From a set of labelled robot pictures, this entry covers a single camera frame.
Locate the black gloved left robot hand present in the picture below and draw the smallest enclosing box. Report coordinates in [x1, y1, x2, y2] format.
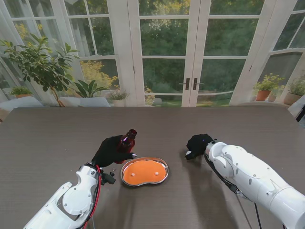
[91, 135, 138, 168]

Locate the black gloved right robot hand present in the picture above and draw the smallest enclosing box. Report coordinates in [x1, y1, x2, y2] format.
[184, 133, 216, 161]

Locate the red translucent sample bottle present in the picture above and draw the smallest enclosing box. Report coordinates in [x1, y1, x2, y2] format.
[115, 128, 138, 165]

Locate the orange tray liner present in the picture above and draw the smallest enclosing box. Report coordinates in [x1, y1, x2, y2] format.
[124, 160, 167, 185]

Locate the kidney-shaped steel tray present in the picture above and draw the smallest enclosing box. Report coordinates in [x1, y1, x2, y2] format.
[120, 156, 170, 187]

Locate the white rectangular planter box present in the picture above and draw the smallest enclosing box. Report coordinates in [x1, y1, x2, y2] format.
[59, 96, 111, 107]

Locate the small flowering plant white pot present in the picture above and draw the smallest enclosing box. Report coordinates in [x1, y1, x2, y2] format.
[108, 89, 131, 107]

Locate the broad-leaf green plant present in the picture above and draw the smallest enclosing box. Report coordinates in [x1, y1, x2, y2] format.
[72, 80, 109, 98]

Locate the yellow-green plant in terracotta pot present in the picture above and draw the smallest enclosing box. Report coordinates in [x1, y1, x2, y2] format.
[252, 73, 285, 102]

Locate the pale grey armchair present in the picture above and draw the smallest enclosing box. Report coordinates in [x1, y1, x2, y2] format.
[0, 96, 45, 120]

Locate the green plant in beige pot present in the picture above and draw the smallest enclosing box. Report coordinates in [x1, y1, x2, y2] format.
[283, 78, 305, 106]

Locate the white chair with black edge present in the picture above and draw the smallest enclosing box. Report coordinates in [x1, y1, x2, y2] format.
[288, 94, 305, 122]

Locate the small bush in orange pot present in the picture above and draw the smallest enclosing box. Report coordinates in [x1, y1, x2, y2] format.
[9, 86, 34, 99]

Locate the tall leafy potted tree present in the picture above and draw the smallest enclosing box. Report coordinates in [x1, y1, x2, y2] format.
[0, 33, 81, 107]

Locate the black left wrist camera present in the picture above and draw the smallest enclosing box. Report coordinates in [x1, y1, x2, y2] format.
[101, 170, 117, 186]

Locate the red left arm cable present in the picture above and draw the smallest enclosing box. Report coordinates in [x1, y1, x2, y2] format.
[81, 164, 102, 229]

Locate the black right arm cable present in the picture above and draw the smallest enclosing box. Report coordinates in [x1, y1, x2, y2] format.
[206, 155, 263, 229]

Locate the dark metal door handle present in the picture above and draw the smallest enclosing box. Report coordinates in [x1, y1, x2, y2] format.
[193, 78, 205, 91]
[179, 78, 190, 91]

